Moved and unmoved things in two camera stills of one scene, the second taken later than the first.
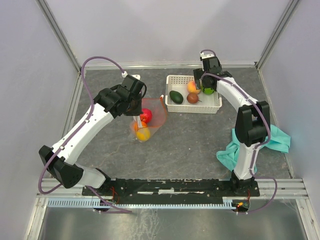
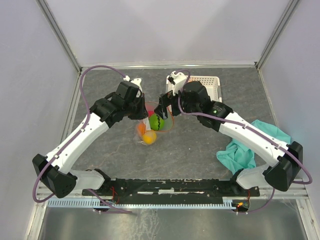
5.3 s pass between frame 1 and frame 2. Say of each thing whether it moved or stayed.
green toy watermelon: moved
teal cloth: stayed
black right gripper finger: moved
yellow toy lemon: moved
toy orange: moved
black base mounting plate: stayed
